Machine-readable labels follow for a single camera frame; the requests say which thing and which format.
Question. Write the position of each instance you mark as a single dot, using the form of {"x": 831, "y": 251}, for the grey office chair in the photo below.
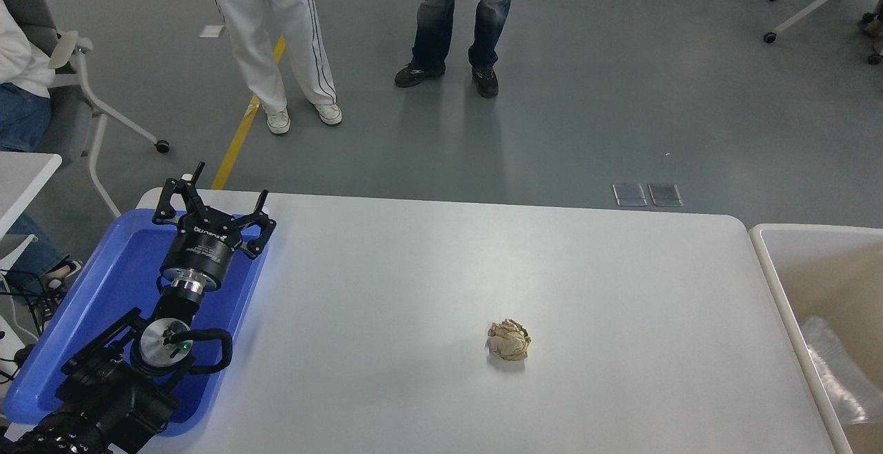
{"x": 65, "y": 116}

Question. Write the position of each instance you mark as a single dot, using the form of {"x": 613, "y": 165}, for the blue plastic tray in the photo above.
{"x": 117, "y": 281}

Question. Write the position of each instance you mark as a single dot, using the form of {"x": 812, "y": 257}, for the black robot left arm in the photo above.
{"x": 103, "y": 392}

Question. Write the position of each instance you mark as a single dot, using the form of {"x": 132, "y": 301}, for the silver foil tray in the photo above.
{"x": 845, "y": 371}

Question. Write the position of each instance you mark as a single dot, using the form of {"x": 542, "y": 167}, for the white paper sheet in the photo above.
{"x": 212, "y": 30}

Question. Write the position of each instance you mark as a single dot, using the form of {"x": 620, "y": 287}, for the grey floor plate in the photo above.
{"x": 666, "y": 194}
{"x": 630, "y": 194}

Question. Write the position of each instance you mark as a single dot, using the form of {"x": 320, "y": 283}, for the white side table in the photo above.
{"x": 21, "y": 178}

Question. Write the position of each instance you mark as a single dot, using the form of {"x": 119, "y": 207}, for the large pale bin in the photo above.
{"x": 821, "y": 274}

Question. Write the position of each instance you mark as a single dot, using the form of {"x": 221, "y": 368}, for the white wheeled chair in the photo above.
{"x": 814, "y": 5}

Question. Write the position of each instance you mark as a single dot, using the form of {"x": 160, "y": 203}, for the crumpled tan paper ball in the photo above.
{"x": 510, "y": 341}

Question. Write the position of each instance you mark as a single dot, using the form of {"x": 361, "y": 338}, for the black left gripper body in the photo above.
{"x": 200, "y": 250}

